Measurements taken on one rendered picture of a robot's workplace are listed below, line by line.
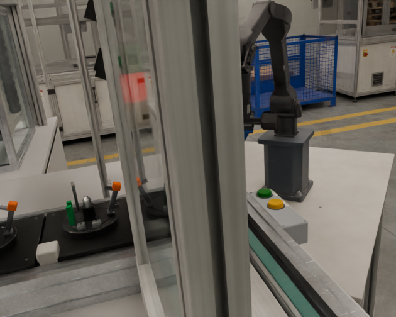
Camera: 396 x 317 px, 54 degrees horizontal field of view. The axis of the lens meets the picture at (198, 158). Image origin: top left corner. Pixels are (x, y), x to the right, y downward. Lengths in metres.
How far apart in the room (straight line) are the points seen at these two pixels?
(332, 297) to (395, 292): 1.61
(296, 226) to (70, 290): 0.53
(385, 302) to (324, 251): 1.26
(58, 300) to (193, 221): 0.80
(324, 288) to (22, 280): 0.61
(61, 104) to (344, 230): 4.30
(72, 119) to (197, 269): 4.95
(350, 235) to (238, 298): 0.96
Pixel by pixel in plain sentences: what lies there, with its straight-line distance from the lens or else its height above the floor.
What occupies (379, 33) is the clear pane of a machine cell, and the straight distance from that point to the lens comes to 6.34.
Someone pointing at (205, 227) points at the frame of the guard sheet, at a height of 1.37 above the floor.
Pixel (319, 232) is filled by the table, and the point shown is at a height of 0.86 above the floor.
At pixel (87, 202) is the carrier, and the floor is 1.04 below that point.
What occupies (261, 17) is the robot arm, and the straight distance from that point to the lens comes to 1.00.
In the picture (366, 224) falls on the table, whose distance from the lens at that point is 1.19.
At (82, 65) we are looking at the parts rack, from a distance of 1.12.
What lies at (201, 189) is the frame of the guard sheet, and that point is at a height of 1.39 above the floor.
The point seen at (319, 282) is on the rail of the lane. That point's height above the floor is 0.95.
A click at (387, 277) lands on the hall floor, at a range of 2.47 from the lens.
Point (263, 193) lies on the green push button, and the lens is 1.09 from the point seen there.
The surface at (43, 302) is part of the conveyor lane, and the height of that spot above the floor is 0.90.
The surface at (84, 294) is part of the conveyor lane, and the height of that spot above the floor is 0.89.
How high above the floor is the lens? 1.45
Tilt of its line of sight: 21 degrees down
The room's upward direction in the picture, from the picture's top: 5 degrees counter-clockwise
